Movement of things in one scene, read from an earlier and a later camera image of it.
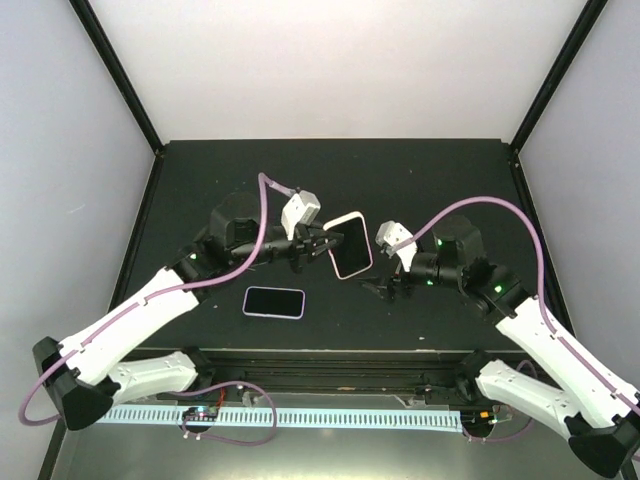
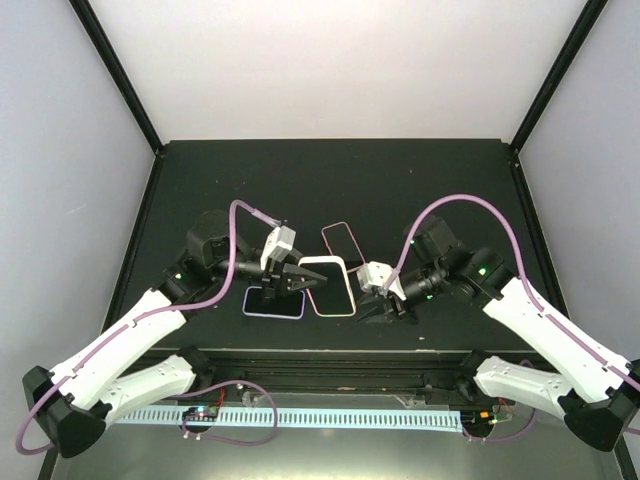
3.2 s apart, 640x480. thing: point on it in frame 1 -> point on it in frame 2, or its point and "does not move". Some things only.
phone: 352,254 -> 332,297
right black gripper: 396,275 -> 411,314
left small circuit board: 201,413 does not move
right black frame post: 559,73 does not move
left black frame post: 106,53 does not move
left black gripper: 303,248 -> 274,274
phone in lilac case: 274,302 does not move
